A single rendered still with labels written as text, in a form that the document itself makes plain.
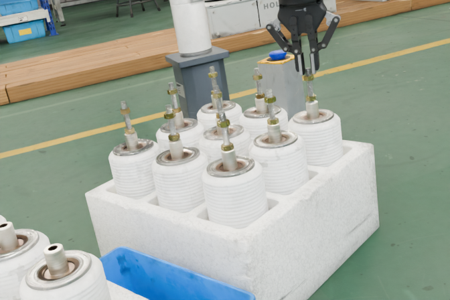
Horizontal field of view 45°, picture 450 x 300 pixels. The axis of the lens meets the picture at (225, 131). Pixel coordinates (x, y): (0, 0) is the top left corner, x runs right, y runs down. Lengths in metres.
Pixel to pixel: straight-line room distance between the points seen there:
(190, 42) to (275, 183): 0.68
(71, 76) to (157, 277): 2.05
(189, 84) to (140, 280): 0.68
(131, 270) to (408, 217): 0.56
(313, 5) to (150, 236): 0.48
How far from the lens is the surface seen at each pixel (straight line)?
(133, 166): 0.98
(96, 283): 0.66
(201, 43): 1.49
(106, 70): 2.90
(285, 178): 0.90
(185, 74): 1.49
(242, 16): 3.15
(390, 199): 1.25
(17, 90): 2.88
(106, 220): 1.04
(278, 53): 1.22
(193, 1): 1.48
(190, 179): 0.89
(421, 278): 1.00
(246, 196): 0.82
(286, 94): 1.22
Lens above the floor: 0.58
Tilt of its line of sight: 19 degrees down
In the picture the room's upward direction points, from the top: 9 degrees counter-clockwise
